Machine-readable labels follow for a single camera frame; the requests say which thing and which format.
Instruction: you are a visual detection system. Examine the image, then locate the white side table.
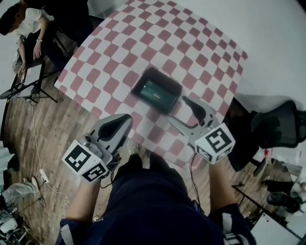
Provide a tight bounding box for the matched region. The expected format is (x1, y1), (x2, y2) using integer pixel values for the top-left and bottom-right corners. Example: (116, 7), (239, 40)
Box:
(231, 184), (306, 241)

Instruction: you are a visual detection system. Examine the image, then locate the person's left forearm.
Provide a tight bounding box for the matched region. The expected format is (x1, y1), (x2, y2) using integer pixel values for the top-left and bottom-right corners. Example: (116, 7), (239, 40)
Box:
(66, 176), (113, 223)

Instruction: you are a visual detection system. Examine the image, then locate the black folding desk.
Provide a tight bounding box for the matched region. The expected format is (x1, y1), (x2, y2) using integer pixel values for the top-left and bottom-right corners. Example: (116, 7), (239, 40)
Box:
(0, 58), (59, 104)

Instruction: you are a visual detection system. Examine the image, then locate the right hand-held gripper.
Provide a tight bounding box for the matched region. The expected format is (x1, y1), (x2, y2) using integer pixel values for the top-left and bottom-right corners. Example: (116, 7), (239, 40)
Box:
(167, 95), (236, 165)

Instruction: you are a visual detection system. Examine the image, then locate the person's dark navy clothing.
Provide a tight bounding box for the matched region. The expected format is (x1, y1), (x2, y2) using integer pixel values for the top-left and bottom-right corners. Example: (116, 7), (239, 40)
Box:
(55, 153), (257, 245)

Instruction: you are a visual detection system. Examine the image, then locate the white power cable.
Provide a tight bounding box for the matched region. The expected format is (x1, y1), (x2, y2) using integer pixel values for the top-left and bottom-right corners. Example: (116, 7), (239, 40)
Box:
(31, 101), (72, 211)

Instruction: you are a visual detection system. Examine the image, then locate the person's right forearm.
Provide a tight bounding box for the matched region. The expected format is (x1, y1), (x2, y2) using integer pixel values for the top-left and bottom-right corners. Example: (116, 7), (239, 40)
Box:
(208, 158), (240, 214)

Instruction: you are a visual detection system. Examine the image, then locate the grey laptop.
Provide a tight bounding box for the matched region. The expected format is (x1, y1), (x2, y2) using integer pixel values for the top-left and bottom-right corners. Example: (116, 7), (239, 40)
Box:
(22, 65), (44, 85)

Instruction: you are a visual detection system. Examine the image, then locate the white power strip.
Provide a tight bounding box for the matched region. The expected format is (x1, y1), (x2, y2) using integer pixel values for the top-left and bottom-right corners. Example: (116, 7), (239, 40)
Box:
(39, 168), (50, 184)

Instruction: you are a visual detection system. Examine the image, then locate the dark green packet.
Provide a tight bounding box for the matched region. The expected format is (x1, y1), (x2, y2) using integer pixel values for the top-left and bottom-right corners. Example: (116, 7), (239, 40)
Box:
(139, 79), (178, 108)

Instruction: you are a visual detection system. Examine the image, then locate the black mesh office chair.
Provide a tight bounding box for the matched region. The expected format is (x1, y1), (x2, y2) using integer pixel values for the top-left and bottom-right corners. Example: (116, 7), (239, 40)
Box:
(226, 95), (306, 178)

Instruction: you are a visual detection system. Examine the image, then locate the black round device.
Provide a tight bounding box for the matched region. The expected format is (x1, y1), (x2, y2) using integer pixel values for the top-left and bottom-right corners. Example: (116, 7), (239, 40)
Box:
(266, 190), (302, 214)

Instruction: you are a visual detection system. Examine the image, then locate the person's white shoe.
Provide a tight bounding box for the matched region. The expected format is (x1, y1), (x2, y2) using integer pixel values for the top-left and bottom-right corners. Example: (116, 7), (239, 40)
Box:
(127, 138), (141, 156)

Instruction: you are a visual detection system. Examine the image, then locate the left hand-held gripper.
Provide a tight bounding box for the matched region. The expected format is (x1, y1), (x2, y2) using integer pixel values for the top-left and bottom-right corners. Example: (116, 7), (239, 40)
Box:
(62, 113), (133, 183)

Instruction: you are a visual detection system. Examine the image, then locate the red white checkered tablecloth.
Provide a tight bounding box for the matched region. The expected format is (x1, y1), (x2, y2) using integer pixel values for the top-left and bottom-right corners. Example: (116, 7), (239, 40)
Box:
(54, 0), (249, 171)

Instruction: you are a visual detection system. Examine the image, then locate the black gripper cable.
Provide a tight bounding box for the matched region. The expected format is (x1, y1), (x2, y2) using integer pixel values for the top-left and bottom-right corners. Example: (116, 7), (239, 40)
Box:
(99, 156), (121, 189)
(189, 153), (205, 215)

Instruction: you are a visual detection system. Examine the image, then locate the black rectangular container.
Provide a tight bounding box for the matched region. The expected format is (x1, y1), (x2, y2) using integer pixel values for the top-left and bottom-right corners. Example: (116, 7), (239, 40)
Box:
(131, 67), (184, 115)

